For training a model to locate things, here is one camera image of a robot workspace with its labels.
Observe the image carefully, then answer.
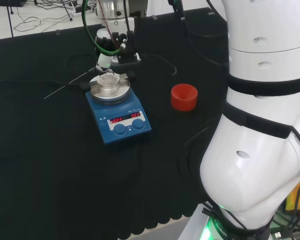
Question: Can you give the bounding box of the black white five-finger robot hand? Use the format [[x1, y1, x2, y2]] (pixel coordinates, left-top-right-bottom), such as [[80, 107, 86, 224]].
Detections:
[[93, 18, 142, 73]]

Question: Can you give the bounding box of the heater with blue base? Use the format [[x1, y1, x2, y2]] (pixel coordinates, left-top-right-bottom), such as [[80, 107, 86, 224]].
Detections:
[[80, 70, 153, 151]]

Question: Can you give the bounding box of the grey equipment cabinet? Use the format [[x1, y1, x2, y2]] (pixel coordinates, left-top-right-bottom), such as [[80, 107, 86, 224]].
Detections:
[[134, 0, 149, 19]]

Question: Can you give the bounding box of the white power strip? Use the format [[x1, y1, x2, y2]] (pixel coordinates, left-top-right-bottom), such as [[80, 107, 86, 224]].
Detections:
[[71, 5, 85, 18]]

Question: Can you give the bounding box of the thin metal rod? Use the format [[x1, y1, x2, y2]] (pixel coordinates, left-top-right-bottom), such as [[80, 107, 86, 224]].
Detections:
[[44, 67, 95, 100]]

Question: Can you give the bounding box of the black box on floor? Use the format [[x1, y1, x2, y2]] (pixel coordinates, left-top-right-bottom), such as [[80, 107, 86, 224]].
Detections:
[[0, 0, 28, 8]]

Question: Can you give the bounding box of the black bench cloth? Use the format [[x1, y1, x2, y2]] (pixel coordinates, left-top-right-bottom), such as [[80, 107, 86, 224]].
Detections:
[[0, 6, 231, 240]]

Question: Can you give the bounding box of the yellow box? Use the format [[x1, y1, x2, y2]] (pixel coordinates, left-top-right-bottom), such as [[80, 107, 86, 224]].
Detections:
[[284, 178, 300, 213]]

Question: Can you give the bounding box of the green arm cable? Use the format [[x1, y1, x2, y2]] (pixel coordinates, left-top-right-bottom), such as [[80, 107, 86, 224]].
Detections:
[[81, 0, 128, 57]]

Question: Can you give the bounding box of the black arm cable with connector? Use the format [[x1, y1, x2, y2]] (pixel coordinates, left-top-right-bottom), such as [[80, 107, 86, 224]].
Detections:
[[168, 0, 229, 76]]

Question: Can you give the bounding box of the red plastic flask ring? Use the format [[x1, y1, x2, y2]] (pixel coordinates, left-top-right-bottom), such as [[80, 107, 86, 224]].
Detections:
[[170, 84, 199, 112]]

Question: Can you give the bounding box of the black heater cable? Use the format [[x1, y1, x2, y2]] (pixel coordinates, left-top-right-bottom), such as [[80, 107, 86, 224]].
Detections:
[[0, 52, 102, 89]]

